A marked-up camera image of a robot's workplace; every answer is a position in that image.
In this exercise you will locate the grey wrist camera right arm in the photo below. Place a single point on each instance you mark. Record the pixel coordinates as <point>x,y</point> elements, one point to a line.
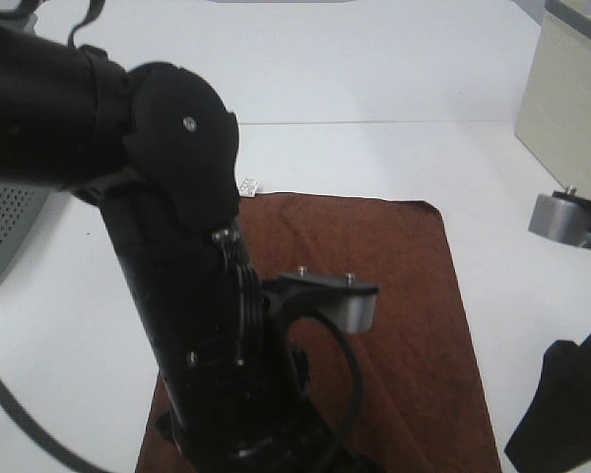
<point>563,217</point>

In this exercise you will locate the brown towel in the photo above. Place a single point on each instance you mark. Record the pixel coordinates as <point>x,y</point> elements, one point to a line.
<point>424,407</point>

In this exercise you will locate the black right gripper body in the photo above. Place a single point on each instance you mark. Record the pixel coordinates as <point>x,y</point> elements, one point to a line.
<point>556,428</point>

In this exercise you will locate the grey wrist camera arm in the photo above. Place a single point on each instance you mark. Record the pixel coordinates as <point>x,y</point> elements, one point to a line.
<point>348,302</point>
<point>563,217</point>

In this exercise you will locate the grey perforated plastic basket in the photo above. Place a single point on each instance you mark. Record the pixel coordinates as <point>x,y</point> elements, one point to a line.
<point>19,207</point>

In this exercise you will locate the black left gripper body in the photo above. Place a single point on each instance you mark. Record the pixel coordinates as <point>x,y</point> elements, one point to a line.
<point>237,387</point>

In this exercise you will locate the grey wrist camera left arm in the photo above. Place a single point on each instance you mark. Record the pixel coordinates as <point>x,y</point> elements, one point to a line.
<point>348,302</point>

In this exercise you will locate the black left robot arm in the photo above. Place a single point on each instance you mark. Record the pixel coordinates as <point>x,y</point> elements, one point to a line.
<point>154,149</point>

